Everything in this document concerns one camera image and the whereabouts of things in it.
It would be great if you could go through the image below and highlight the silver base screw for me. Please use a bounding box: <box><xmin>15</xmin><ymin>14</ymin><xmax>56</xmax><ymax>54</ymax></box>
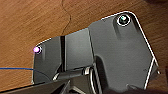
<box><xmin>33</xmin><ymin>45</ymin><xmax>43</xmax><ymax>55</ymax></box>
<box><xmin>115</xmin><ymin>12</ymin><xmax>132</xmax><ymax>28</ymax></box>

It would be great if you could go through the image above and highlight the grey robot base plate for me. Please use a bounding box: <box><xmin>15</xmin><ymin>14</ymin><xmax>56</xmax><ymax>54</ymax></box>
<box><xmin>31</xmin><ymin>10</ymin><xmax>161</xmax><ymax>93</ymax></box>

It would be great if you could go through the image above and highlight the silver cylindrical base hub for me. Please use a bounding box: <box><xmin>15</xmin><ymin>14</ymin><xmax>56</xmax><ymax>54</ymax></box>
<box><xmin>74</xmin><ymin>65</ymin><xmax>101</xmax><ymax>91</ymax></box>

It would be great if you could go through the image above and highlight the thin blue cable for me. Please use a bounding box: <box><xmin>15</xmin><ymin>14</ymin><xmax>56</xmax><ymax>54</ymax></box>
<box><xmin>0</xmin><ymin>67</ymin><xmax>53</xmax><ymax>81</ymax></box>

